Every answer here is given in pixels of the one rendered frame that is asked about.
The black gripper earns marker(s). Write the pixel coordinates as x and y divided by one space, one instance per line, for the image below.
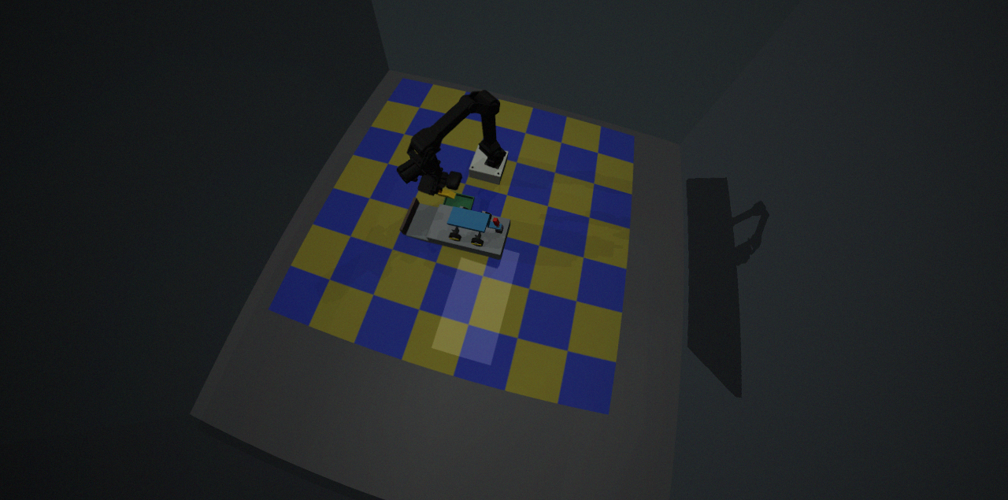
451 181

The green tray floor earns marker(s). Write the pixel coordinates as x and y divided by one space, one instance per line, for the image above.
458 201

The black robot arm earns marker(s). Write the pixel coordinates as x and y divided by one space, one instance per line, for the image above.
427 142

